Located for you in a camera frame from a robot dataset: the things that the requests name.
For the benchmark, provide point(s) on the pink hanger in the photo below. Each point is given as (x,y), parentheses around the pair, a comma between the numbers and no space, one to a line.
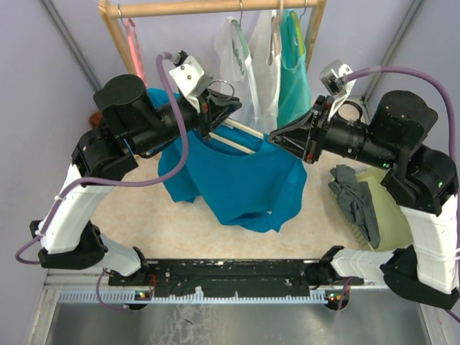
(131,43)

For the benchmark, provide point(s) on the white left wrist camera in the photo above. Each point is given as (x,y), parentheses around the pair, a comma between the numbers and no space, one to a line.
(191,77)

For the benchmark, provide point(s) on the green hanger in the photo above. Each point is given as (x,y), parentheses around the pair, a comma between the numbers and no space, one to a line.
(240,49)

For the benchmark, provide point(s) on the brown cloth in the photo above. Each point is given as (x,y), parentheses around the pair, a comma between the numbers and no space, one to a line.
(95,119)

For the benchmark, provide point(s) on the grey t-shirt in basket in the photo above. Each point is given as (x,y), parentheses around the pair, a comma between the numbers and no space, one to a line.
(354,198)

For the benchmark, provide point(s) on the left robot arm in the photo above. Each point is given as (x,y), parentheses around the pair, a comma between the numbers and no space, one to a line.
(131,125)

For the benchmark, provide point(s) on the blue t-shirt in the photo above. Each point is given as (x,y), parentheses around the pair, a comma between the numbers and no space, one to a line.
(258,192)

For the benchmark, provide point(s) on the wooden clothes rack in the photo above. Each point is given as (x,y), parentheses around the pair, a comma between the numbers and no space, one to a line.
(191,24)

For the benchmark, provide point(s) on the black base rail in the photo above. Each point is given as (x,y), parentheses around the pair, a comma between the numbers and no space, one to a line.
(226,278)

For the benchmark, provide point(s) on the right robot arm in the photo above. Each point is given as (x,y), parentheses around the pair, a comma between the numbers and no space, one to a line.
(422,181)

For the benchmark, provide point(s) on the white t-shirt on green hanger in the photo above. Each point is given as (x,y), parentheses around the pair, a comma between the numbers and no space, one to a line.
(235,67)

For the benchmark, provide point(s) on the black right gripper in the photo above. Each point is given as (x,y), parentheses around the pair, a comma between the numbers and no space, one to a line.
(305,136)

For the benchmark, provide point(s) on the cream hanger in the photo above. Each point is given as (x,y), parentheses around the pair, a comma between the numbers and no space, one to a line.
(230,125)

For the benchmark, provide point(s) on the yellow hanger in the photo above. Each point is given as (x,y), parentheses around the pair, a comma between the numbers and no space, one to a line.
(298,33)

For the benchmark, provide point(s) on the wooden hanger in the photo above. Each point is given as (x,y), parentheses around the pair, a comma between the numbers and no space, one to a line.
(276,41)

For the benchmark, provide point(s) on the white t-shirt on wooden hanger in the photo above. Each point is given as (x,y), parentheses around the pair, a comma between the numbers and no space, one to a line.
(267,72)

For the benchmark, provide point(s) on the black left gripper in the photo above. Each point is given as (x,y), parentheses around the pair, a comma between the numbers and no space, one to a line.
(214,107)

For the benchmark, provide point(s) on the light green perforated basket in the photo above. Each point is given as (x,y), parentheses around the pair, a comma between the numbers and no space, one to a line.
(393,225)

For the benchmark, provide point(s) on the teal t-shirt on hanger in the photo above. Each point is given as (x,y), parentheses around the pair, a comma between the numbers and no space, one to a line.
(295,94)

